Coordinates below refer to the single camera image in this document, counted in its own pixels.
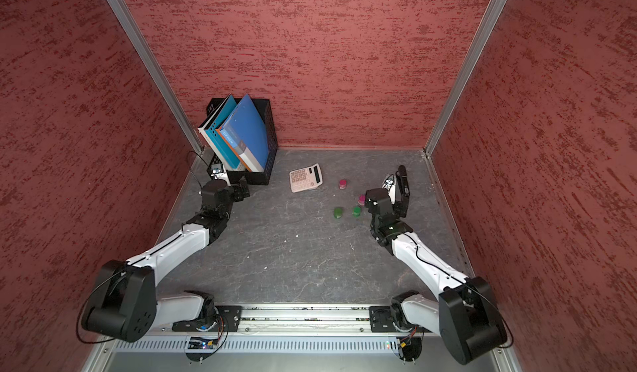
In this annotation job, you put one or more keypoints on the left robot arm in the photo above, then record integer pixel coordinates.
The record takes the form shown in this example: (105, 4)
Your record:
(137, 278)

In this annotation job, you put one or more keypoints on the orange spine book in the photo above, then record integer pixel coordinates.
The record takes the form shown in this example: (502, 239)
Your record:
(234, 162)

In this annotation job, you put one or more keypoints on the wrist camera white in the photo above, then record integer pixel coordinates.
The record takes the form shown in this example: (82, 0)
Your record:
(217, 171)
(389, 184)

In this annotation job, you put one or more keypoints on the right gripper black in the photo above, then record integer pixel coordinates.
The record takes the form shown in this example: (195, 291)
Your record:
(403, 205)

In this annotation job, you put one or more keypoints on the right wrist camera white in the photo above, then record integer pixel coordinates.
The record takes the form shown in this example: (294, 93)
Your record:
(389, 184)

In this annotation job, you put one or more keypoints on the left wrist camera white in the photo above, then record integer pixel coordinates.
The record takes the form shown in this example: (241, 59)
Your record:
(217, 171)

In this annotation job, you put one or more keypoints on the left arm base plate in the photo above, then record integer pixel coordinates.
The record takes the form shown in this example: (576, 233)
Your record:
(224, 319)

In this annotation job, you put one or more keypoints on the blue book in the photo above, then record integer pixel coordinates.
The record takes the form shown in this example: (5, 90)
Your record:
(246, 132)

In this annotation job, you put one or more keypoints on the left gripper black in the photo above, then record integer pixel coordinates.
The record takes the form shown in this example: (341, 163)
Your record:
(239, 194)

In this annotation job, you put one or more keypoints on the teal book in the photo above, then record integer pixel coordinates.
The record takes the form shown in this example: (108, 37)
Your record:
(218, 111)

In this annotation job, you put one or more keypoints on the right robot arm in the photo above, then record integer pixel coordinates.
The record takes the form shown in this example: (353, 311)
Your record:
(402, 242)

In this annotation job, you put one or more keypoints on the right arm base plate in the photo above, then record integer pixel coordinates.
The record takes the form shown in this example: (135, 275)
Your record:
(382, 319)

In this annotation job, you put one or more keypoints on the pink calculator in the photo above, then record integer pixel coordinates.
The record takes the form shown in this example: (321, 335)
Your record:
(306, 179)

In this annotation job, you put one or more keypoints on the black mesh file holder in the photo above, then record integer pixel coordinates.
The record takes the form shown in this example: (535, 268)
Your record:
(259, 178)

